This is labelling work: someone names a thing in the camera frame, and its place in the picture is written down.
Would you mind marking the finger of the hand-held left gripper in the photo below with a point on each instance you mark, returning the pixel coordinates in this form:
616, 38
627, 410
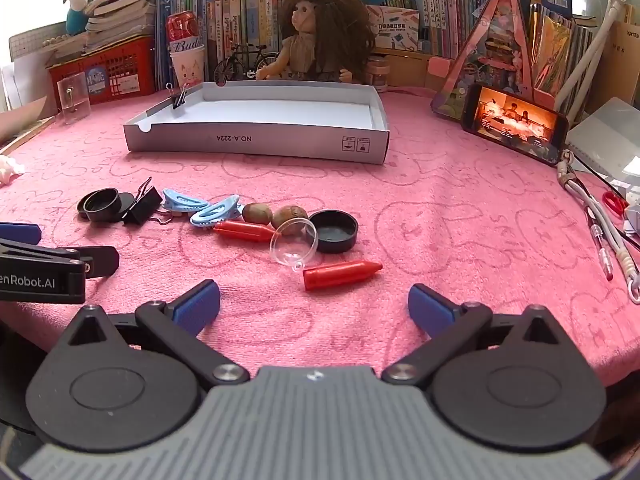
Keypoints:
100, 260
17, 233

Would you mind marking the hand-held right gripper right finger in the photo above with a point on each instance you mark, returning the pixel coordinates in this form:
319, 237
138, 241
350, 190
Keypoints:
431, 307

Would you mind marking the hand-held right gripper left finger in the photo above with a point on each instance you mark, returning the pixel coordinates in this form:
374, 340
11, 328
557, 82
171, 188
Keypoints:
196, 306

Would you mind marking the black binder clip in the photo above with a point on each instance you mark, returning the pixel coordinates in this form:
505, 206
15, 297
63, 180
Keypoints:
178, 100
140, 210

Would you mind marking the red crayon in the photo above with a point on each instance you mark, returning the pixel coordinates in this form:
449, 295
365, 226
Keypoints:
340, 275
240, 231

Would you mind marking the blue hair clip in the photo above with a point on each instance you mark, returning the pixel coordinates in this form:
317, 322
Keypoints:
212, 214
182, 202

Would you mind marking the clear plastic round cup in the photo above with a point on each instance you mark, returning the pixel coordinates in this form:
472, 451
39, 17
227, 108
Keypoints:
287, 255

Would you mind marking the brown nut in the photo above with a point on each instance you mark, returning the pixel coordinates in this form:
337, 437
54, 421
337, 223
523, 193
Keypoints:
287, 215
256, 212

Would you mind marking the large black cap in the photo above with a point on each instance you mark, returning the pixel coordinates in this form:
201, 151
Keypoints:
340, 240

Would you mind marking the white cardboard box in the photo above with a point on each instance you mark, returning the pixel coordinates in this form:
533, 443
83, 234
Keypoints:
250, 110

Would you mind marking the crumpled white tissue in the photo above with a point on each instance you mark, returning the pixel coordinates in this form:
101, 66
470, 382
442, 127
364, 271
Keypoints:
9, 170

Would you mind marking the pink rabbit print cloth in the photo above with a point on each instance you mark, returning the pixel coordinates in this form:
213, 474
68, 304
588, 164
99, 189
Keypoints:
450, 220

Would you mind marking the wooden board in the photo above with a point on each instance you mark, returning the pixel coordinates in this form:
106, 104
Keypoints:
30, 132

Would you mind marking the beige paper sheet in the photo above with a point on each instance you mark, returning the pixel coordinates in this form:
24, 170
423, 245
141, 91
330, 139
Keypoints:
20, 115

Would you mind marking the red pen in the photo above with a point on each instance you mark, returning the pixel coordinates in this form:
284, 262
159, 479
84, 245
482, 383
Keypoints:
602, 255

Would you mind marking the red plastic crate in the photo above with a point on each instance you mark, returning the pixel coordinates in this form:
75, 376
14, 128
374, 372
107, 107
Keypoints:
120, 70

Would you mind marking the white grid board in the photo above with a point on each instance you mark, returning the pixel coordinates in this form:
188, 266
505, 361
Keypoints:
30, 42

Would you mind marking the black smartphone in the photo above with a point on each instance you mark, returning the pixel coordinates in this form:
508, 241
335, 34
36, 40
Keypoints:
515, 120

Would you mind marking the white paper cup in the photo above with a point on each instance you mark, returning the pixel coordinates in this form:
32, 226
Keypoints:
189, 70

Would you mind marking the small blue white plush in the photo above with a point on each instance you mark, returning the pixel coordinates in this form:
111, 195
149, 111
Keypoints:
75, 20

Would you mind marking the miniature black bicycle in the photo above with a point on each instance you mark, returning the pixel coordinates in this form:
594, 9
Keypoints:
225, 67

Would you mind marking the wooden drawer unit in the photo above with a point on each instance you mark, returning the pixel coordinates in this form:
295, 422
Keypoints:
410, 70

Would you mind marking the white plastic jar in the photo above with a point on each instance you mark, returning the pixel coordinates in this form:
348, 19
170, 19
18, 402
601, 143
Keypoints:
379, 72

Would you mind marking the red drink can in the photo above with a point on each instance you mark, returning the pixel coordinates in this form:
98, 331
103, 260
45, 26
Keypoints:
182, 30

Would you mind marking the stack of worn books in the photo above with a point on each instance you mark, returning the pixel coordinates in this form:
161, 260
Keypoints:
120, 10

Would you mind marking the grey plastic folder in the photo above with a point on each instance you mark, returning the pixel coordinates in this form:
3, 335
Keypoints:
610, 135

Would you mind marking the pink triangular toy house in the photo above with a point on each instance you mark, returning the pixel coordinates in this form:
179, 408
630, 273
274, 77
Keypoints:
495, 50

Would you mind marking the brown haired doll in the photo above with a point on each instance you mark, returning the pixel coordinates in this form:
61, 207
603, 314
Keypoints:
300, 45

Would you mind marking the row of upright books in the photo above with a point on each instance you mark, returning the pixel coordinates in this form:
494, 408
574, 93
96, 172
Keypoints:
240, 15
440, 15

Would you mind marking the illustrated white carton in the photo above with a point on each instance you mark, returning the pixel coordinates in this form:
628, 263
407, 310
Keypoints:
392, 27

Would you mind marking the stack of glossy picture books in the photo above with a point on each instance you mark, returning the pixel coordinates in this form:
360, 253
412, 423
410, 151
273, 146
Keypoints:
555, 45

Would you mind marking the white pipe rack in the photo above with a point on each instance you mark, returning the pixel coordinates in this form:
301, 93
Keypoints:
590, 52

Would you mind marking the brown cardboard sheet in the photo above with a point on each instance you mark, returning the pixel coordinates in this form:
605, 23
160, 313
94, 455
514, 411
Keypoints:
622, 60

